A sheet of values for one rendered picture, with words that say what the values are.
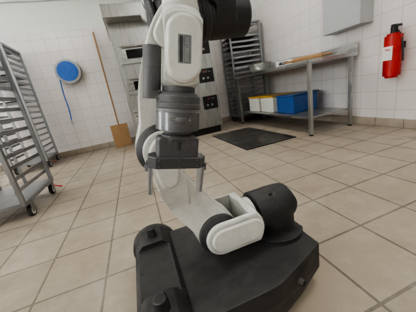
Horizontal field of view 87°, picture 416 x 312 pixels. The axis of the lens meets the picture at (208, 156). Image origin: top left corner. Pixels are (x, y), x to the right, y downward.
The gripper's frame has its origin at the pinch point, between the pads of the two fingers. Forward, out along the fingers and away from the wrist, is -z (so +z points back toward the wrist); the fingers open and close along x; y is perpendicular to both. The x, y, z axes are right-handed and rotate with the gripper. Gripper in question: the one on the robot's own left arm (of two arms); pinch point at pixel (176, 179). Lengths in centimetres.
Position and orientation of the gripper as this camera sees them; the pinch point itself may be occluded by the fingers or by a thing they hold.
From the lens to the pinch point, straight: 48.7
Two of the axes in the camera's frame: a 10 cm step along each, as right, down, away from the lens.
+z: 0.6, -9.7, -2.3
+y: 2.8, 2.4, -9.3
